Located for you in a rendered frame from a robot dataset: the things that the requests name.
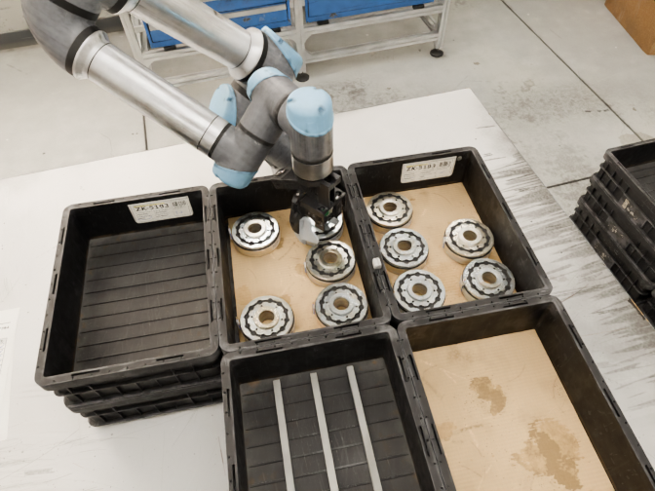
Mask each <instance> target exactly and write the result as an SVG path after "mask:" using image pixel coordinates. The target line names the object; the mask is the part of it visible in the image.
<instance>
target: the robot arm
mask: <svg viewBox="0 0 655 491"><path fill-rule="evenodd" d="M20 2H21V7H22V12H23V15H24V18H25V20H26V23H27V25H28V27H29V29H30V31H31V33H32V34H33V36H34V38H35V39H36V41H37V42H38V44H39V45H40V46H41V48H42V49H43V50H44V52H45V53H46V54H47V55H48V56H49V57H50V58H51V59H52V60H53V61H54V62H55V63H56V64H57V65H58V66H59V67H60V68H62V69H63V70H64V71H66V72H67V73H69V74H70V75H72V76H73V77H75V78H77V79H79V80H81V79H89V80H91V81H92V82H94V83H95V84H97V85H98V86H100V87H101V88H103V89H104V90H106V91H108V92H109V93H111V94H113V95H114V96H116V97H117V98H119V99H120V100H122V101H123V102H125V103H126V104H128V105H129V106H130V107H132V108H133V109H135V110H136V111H138V112H139V113H141V114H142V115H144V116H145V117H147V118H148V119H150V120H152V121H153V122H155V123H156V124H158V125H159V126H161V127H162V128H164V129H165V130H167V131H168V132H170V133H172V134H174V135H175V136H177V137H178V138H180V139H181V140H183V141H184V142H186V143H187V144H189V145H190V146H192V147H193V148H195V149H197V150H198V151H200V152H201V153H203V154H204V155H206V156H207V157H209V158H211V159H212V160H213V161H214V162H213V166H212V172H213V174H214V175H215V176H216V177H217V178H219V180H220V181H222V182H223V183H225V184H226V185H228V186H231V187H233V188H237V189H242V188H245V187H247V186H248V185H249V184H250V182H251V180H252V179H253V178H254V176H255V175H256V174H257V173H258V171H259V168H260V166H261V165H262V163H263V162H264V161H265V162H266V163H267V164H268V165H269V166H270V167H271V168H272V169H274V170H277V172H276V173H275V174H274V176H273V177H272V178H271V181H272V182H273V184H274V186H275V187H276V189H289V190H296V191H297V192H296V193H295V194H294V196H293V198H292V204H291V208H290V215H289V223H290V226H291V228H292V231H293V232H294V234H295V236H296V237H297V238H298V239H299V241H300V242H302V243H303V244H305V245H306V241H308V242H310V243H313V244H318V243H319V238H318V237H317V236H316V234H315V233H314V232H313V230H312V223H311V220H310V219H309V218H311V219H312V220H313V221H314V222H315V226H316V227H317V228H319V229H320V230H322V231H325V224H326V222H330V223H333V224H336V225H337V224H338V220H337V219H336V218H337V217H338V216H339V215H340V214H341V213H342V210H344V211H345V210H346V193H345V192H343V191H342V190H340V189H338V188H336V187H335V186H336V185H337V184H338V183H339V182H340V181H341V176H340V175H339V174H337V173H335V172H333V171H332V170H333V123H334V114H333V111H332V101H331V98H330V96H329V94H328V93H327V92H325V91H324V90H322V89H316V88H315V87H303V88H299V87H298V86H297V85H295V84H294V82H293V80H294V79H296V77H297V74H298V72H299V70H300V68H301V67H302V64H303V59H302V57H301V56H300V54H298V53H297V52H296V51H295V50H294V49H293V48H292V47H291V46H290V45H289V44H288V43H286V42H285V41H284V40H283V39H282V38H281V37H280V36H278V35H277V34H276V33H275V32H274V31H273V30H271V29H270V28H269V27H268V26H264V27H263V28H261V30H259V29H257V28H255V27H251V28H248V29H244V28H243V27H241V26H240V25H238V24H237V23H235V22H233V21H232V20H230V19H228V18H226V17H225V16H223V15H222V14H220V13H219V12H217V11H215V10H214V9H212V8H211V7H209V6H207V5H206V4H204V3H203V2H201V1H200V0H20ZM101 10H105V11H107V12H108V13H110V14H112V15H118V14H121V13H124V12H127V13H129V14H131V15H133V16H135V17H136V18H138V19H141V20H143V21H145V22H146V23H148V24H150V25H152V26H154V27H156V28H157V29H159V30H161V31H163V32H165V33H167V34H169V35H170V36H172V37H173V38H175V39H177V40H179V41H180V42H182V43H184V44H186V45H188V46H190V47H191V48H193V49H195V50H197V51H199V52H201V53H202V54H204V55H206V56H208V57H211V58H213V59H214V60H216V61H218V62H220V63H222V64H224V65H225V66H227V67H228V71H229V74H230V75H231V77H233V78H234V80H233V82H232V83H231V85H229V84H221V85H220V86H219V87H218V88H217V89H216V91H215V92H214V94H213V96H212V100H211V104H210V108H208V107H206V106H205V105H203V104H202V103H200V102H199V101H197V100H196V99H194V98H193V97H191V96H190V95H188V94H186V93H185V92H183V91H182V90H180V89H179V88H177V87H176V86H174V85H173V84H171V83H170V82H168V81H167V80H165V79H164V78H162V77H161V76H159V75H158V74H156V73H155V72H153V71H152V70H151V69H149V68H148V67H146V66H145V65H143V64H142V63H140V62H139V61H137V60H136V59H134V58H133V57H131V56H129V55H128V54H126V53H125V52H123V51H122V50H120V49H119V48H117V47H116V46H114V45H113V44H111V43H110V42H109V39H108V36H107V34H106V33H105V32H104V31H103V30H101V29H100V28H98V27H97V26H96V21H97V19H98V17H99V15H100V13H101ZM338 195H339V196H338ZM342 198H344V206H343V205H342ZM304 214H305V215H304ZM307 216H308V217H309V218H308V217H307ZM321 224H323V226H322V225H321Z"/></svg>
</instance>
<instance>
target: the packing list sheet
mask: <svg viewBox="0 0 655 491"><path fill-rule="evenodd" d="M18 318H19V308H15V309H9V310H4V311H0V441H2V440H5V439H7V436H8V423H9V410H10V396H11V384H12V371H13V358H14V345H15V333H16V328H17V323H18Z"/></svg>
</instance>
